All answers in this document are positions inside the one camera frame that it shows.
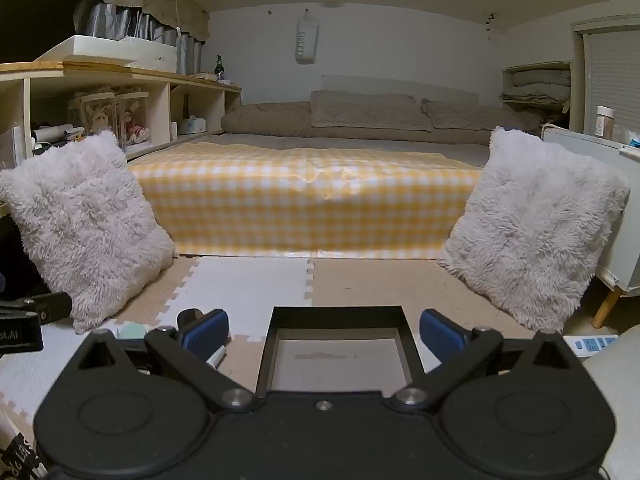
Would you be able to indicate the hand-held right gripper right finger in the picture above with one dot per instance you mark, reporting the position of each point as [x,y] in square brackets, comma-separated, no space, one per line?
[441,334]

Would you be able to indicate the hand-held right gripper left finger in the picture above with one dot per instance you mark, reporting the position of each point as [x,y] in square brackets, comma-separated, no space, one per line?
[206,334]

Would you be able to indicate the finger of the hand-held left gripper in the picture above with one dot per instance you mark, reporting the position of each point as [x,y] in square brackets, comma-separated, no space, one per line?
[47,306]

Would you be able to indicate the black box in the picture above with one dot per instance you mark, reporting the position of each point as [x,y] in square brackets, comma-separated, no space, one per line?
[340,317]

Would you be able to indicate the silver metal tube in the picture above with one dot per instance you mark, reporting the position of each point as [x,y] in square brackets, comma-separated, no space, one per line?
[218,356]

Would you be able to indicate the white foam mat tile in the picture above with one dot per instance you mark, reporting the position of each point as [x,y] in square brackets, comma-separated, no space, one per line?
[240,285]

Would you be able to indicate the beige foam mat tile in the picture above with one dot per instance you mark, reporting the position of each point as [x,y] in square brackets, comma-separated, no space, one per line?
[390,280]

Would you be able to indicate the white fluffy pillow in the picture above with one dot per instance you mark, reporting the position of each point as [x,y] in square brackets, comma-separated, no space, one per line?
[535,230]
[85,230]

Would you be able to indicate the white and blue power strip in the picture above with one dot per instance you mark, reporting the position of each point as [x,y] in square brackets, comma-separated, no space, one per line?
[592,344]

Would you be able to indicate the yellow checked blanket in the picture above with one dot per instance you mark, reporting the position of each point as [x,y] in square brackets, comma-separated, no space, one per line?
[300,200]

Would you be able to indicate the white paper roll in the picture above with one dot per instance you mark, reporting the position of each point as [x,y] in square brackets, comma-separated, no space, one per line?
[50,132]

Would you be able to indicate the clear doll jar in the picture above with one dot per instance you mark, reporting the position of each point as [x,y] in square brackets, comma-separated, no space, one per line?
[95,115]
[132,120]

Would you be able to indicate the white cabinet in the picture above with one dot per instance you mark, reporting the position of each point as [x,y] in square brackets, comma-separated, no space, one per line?
[625,240]

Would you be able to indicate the white tissue box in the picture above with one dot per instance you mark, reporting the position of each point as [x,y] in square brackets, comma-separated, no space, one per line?
[192,125]

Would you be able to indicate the grey mattress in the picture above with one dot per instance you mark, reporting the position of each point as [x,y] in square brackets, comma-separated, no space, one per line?
[350,141]

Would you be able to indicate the beige bed pillow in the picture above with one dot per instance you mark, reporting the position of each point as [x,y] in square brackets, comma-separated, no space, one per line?
[365,110]
[465,115]

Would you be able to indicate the wooden shelf unit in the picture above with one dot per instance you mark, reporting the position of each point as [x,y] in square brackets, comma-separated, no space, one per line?
[160,105]

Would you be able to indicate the white storage box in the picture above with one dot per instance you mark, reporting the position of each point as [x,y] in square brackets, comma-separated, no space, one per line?
[115,52]

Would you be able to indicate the green glass bottle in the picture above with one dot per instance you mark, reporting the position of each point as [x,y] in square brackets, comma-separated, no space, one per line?
[219,67]

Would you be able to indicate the jar with white lid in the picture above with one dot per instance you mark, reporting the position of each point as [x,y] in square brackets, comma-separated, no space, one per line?
[605,122]

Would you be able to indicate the stack of folded beige blankets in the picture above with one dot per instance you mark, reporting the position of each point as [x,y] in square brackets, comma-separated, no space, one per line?
[540,85]

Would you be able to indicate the grey curtain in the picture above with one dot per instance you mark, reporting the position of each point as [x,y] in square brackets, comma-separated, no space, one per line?
[150,25]

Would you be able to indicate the white hanging bag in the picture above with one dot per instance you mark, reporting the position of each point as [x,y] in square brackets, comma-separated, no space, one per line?
[305,40]

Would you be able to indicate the grey window blind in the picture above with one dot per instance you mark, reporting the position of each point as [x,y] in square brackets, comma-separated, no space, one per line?
[615,75]

